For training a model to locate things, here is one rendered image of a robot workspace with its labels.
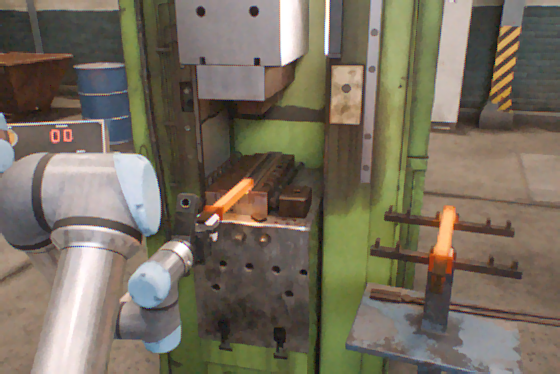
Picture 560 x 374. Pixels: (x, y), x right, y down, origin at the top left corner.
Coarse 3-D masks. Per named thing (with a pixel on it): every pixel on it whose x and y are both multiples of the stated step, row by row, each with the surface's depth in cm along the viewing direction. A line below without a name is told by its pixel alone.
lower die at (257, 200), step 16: (240, 160) 183; (256, 160) 179; (272, 160) 176; (288, 160) 178; (224, 176) 166; (240, 176) 162; (272, 176) 162; (208, 192) 152; (224, 192) 150; (256, 192) 148; (240, 208) 151; (256, 208) 150
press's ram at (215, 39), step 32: (192, 0) 132; (224, 0) 130; (256, 0) 128; (288, 0) 134; (192, 32) 135; (224, 32) 133; (256, 32) 131; (288, 32) 137; (192, 64) 138; (224, 64) 136; (256, 64) 137
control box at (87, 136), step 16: (16, 128) 143; (32, 128) 144; (48, 128) 145; (64, 128) 145; (80, 128) 146; (96, 128) 147; (16, 144) 142; (32, 144) 143; (48, 144) 144; (64, 144) 145; (80, 144) 146; (96, 144) 146; (16, 160) 142
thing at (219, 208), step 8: (240, 184) 148; (248, 184) 149; (232, 192) 139; (240, 192) 142; (224, 200) 132; (232, 200) 135; (208, 208) 124; (216, 208) 124; (224, 208) 129; (200, 216) 118; (208, 216) 118
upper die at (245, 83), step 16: (288, 64) 164; (208, 80) 139; (224, 80) 138; (240, 80) 137; (256, 80) 136; (272, 80) 144; (288, 80) 165; (208, 96) 140; (224, 96) 139; (240, 96) 138; (256, 96) 137
